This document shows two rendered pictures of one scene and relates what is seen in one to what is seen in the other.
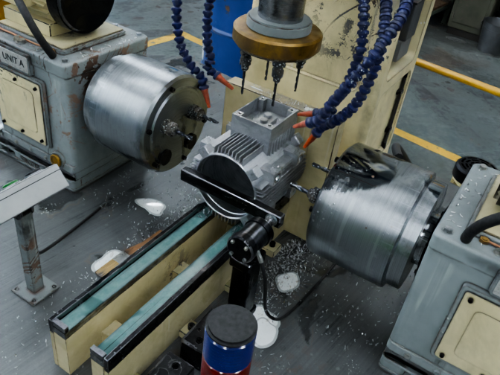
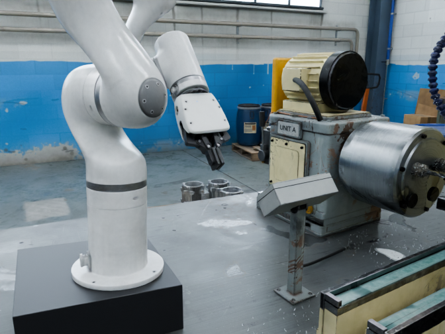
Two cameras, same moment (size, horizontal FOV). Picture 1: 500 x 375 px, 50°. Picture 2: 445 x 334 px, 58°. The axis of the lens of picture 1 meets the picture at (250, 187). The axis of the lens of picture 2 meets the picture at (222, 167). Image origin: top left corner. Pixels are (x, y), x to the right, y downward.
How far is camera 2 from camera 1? 0.41 m
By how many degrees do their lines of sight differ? 34
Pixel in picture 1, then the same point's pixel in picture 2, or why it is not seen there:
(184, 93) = (433, 144)
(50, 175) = (324, 179)
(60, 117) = (318, 169)
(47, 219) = not seen: hidden behind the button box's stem
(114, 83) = (369, 135)
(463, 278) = not seen: outside the picture
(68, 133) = not seen: hidden behind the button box
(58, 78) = (322, 136)
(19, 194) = (301, 186)
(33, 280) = (295, 280)
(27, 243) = (297, 238)
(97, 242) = (344, 271)
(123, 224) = (367, 262)
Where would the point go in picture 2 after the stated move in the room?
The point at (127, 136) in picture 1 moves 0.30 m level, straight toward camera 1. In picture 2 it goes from (381, 174) to (401, 215)
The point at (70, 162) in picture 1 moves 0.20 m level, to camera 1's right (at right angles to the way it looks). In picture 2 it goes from (320, 209) to (390, 221)
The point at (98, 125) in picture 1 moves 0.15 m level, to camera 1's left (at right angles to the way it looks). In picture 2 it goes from (352, 170) to (300, 164)
